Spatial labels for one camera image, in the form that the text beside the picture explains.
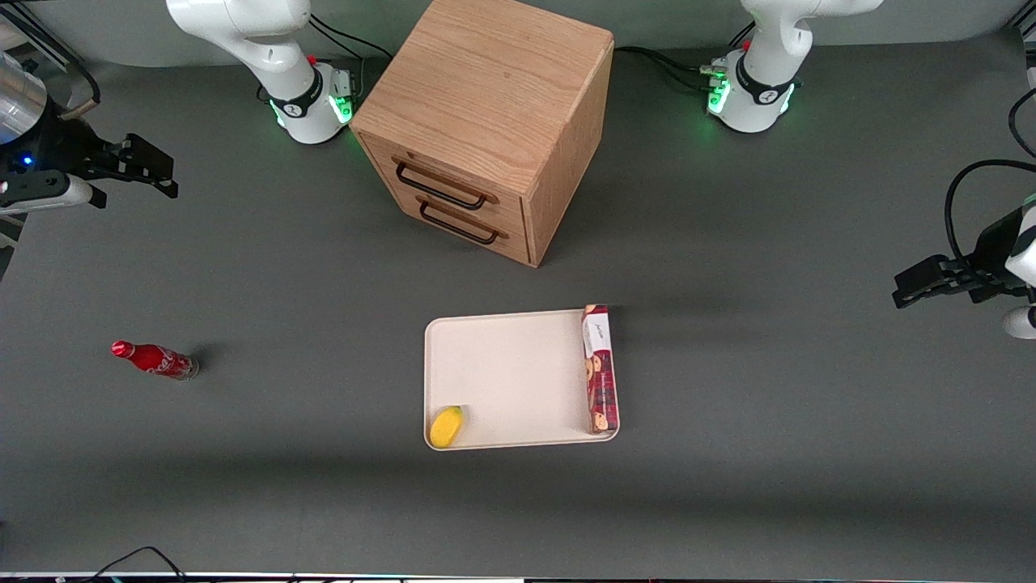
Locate red coke bottle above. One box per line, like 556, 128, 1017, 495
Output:
111, 340, 200, 382

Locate cream plastic tray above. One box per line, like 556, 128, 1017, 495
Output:
423, 308, 622, 452

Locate wooden drawer cabinet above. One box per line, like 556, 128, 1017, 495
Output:
349, 0, 615, 269

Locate red cookie box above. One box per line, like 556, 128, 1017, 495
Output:
582, 304, 621, 436

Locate yellow toy lemon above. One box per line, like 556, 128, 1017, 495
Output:
429, 405, 467, 449

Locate black left arm wrist cable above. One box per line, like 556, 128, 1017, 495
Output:
945, 159, 1036, 273

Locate black arm wrist cable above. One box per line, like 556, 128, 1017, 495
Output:
945, 159, 1036, 273
45, 49, 103, 111

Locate black right arm wrist cable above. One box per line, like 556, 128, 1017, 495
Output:
45, 49, 103, 111

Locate aluminium frame profile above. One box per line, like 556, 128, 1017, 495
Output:
0, 0, 75, 79

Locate thin black hanging cable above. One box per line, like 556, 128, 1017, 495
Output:
1007, 84, 1036, 160

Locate black right arm base cables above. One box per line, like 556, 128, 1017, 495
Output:
308, 11, 396, 62

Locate black arm base cables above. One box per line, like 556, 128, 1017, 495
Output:
308, 11, 396, 62
613, 20, 758, 95

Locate dark metal drawer handle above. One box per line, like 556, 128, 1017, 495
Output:
393, 157, 499, 212
418, 198, 510, 246

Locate black left arm base cables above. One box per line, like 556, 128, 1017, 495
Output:
613, 20, 758, 95

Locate black cable at table edge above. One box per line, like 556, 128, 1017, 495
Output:
77, 545, 189, 583

